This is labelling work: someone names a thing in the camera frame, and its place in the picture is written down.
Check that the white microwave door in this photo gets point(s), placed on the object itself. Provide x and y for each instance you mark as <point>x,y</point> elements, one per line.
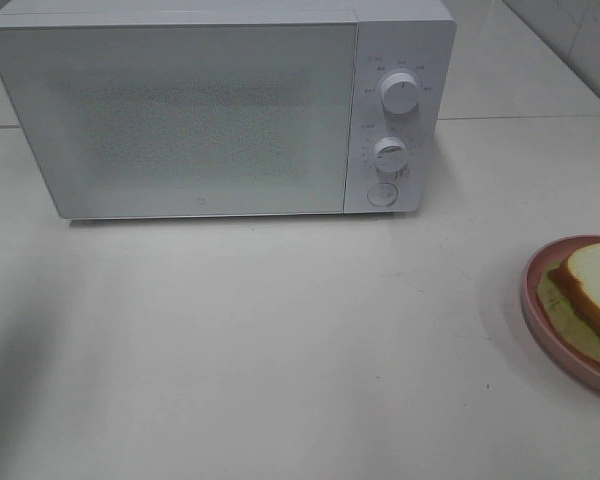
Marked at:
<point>182,121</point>

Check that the sandwich with white bread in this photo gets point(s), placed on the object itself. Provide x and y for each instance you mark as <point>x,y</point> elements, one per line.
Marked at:
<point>569,292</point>

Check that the round microwave door-release button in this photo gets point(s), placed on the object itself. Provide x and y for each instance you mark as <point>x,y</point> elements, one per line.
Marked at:
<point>382,194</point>

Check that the white microwave knob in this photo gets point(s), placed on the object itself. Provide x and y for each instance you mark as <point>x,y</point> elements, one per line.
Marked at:
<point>400,92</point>
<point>390,155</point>

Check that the pink round plate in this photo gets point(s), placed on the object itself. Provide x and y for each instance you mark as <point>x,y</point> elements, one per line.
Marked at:
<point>581,368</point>

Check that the white microwave oven body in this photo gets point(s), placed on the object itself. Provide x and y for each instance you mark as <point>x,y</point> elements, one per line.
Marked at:
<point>417,36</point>

